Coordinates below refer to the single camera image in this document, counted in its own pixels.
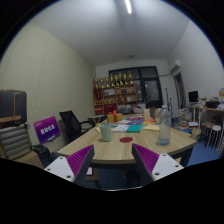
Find black computer monitor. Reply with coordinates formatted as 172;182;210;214
187;90;200;104

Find grey striped chair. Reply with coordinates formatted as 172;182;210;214
0;123;33;161

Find yellow gift box red ribbon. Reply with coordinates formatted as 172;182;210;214
106;109;124;124

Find dark framed glass door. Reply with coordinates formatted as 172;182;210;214
108;66;164;109

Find ceiling tube light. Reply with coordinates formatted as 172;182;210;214
124;0;133;15

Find white booklet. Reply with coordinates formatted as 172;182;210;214
111;124;131;133

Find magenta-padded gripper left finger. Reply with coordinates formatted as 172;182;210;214
44;144;96;187

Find small orange white carton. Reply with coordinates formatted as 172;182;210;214
142;108;151;122

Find pale green cup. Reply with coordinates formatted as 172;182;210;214
99;124;113;143

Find wooden shelf unit with trophies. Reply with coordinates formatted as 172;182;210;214
92;71;138;116

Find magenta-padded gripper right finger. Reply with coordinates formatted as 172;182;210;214
131;143;185;186

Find purple sign board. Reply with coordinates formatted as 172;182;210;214
33;115;61;145

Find white wall air conditioner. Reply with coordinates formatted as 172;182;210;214
169;59;182;73

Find teal book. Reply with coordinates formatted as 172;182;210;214
125;124;143;134

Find pink flower plant in pot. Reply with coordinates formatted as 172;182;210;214
153;107;163;124

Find orange book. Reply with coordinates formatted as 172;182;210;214
142;118;157;125

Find clear plastic water bottle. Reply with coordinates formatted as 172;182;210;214
157;104;172;146

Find black suitcase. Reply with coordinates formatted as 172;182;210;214
0;89;28;128

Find black office chair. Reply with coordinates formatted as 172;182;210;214
58;110;96;143

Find black bag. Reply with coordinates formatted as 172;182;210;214
30;144;54;169

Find white round stool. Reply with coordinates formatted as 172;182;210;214
205;124;222;149

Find wooden side desk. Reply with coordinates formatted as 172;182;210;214
189;105;224;134

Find flat round red coaster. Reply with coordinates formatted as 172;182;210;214
119;136;134;144

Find pink tissue packet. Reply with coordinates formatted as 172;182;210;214
128;115;144;122

